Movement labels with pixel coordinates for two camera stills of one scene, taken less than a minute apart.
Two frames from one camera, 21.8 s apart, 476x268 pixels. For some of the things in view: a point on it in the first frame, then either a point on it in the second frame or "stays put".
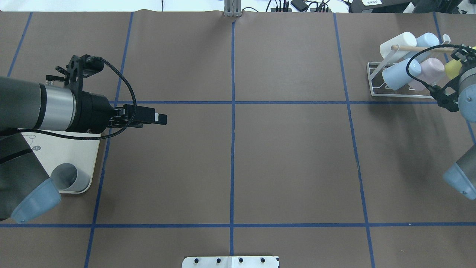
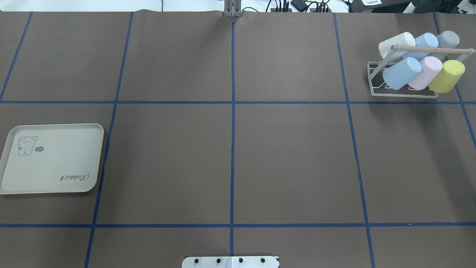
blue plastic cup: x=395 y=76 stays put
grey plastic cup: x=68 y=178 to x=448 y=39
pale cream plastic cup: x=407 y=39 stays put
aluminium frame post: x=232 y=8 stays put
